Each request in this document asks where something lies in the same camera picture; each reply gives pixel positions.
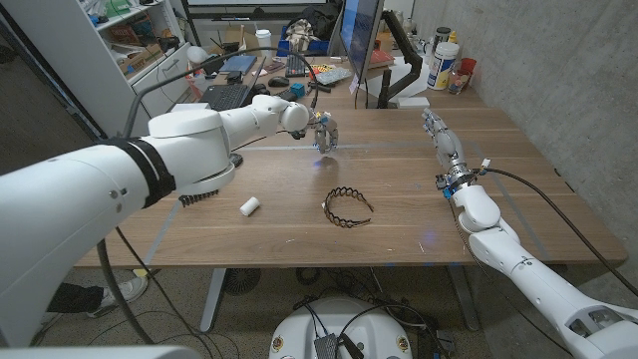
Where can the black computer monitor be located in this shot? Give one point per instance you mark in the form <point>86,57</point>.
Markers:
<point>359,35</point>

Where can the blue cube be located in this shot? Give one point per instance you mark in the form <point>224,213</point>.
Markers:
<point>298,90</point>

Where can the black jacket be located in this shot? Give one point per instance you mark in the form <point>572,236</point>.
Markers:
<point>319,17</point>

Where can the blue notebook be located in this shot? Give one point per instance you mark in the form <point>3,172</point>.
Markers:
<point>239,64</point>

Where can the clear white keyboard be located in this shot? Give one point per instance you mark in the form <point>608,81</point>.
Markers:
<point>333,76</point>

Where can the black claw hair clip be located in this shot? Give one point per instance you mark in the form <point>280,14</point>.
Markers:
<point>197,198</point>

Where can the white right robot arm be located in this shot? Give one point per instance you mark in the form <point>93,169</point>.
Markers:
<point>533,284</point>

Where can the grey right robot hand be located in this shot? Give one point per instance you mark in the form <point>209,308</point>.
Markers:
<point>448,149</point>

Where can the white power strip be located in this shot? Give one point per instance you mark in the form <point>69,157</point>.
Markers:
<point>189,107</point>

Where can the cardboard box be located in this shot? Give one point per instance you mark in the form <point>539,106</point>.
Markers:
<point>142,59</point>

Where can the blue storage bin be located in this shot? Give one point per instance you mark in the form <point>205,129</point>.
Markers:
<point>294,49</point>

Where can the grey table leg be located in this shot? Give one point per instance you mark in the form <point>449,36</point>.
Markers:
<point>213,299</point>
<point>463,299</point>

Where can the yellow black patterned sheet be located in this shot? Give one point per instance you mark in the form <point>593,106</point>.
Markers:
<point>324,67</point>

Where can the white wipes canister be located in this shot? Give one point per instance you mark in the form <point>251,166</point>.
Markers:
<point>441,67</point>

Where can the white paper cup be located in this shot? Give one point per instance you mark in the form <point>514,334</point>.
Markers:
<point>264,42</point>

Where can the black zigzag headband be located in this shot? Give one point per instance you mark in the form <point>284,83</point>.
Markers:
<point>326,212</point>

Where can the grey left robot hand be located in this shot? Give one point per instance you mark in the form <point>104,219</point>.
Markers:
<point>327,132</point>

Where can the person leg black trousers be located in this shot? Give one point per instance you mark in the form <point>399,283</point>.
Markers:
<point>75,298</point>

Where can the white box at monitor base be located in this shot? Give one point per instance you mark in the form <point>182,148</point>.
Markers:
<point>414,102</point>

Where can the black round fan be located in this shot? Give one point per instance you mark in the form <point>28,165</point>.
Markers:
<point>241,280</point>

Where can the small white cylinder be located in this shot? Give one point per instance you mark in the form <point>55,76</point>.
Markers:
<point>249,206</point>

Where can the black keyboard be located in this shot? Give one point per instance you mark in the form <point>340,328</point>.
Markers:
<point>295,65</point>
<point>226,96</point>

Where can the red book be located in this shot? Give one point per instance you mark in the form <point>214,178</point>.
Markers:
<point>381,59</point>

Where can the black computer mouse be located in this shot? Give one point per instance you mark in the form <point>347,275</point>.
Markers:
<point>278,82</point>

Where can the white sneaker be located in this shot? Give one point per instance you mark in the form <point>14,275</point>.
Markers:
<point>122,294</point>

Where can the red cup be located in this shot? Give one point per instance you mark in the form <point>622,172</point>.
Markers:
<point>468,66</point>

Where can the pink sticky note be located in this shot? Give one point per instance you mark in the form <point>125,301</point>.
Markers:
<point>354,85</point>

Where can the white shelf cabinet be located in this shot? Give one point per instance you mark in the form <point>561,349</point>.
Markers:
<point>90,60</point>

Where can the plaid cloth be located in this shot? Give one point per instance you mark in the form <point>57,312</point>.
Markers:
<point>299,32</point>

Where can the black handheld device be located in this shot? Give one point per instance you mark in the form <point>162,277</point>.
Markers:
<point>321,88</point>

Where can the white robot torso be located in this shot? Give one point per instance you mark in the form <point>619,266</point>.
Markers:
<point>344,324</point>

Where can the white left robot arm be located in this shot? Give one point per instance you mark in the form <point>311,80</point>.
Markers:
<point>75,209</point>

